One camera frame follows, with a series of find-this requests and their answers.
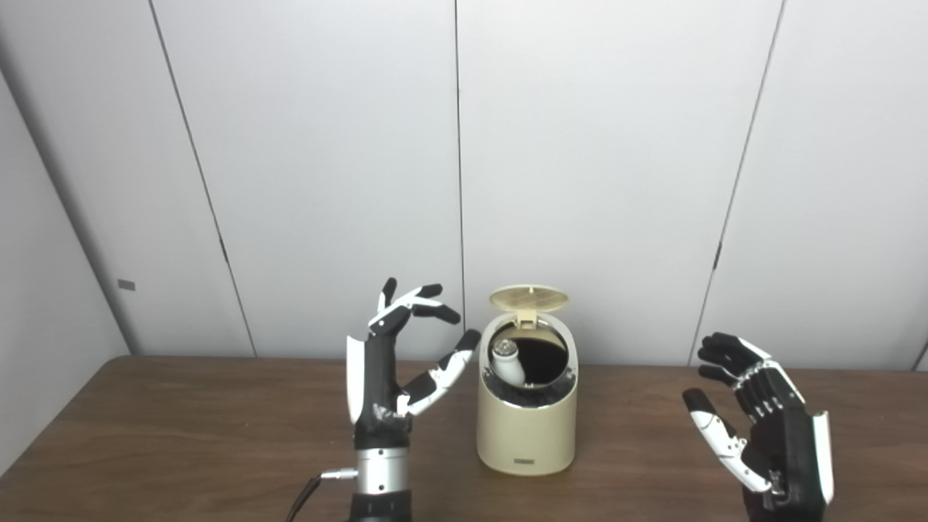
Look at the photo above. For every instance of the black wall panel hinge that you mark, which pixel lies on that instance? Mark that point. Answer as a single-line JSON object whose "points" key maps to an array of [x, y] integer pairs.
{"points": [[718, 255], [224, 251]]}

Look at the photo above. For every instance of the small white plastic bottle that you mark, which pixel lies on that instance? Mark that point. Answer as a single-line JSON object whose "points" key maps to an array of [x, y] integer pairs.
{"points": [[509, 366]]}

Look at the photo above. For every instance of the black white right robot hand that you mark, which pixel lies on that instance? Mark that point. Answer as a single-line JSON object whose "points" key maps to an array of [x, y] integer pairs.
{"points": [[794, 457]]}

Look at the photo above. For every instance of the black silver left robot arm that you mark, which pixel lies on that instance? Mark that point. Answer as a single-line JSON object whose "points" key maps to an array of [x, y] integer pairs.
{"points": [[380, 482]]}

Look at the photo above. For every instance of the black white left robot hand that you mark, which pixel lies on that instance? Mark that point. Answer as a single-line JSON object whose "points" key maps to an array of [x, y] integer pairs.
{"points": [[377, 391]]}

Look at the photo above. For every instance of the cream round bin lid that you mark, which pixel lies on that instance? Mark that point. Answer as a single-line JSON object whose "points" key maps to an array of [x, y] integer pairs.
{"points": [[529, 297]]}

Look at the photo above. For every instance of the cream-colored bin body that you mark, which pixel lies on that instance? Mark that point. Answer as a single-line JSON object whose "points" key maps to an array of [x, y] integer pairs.
{"points": [[525, 435]]}

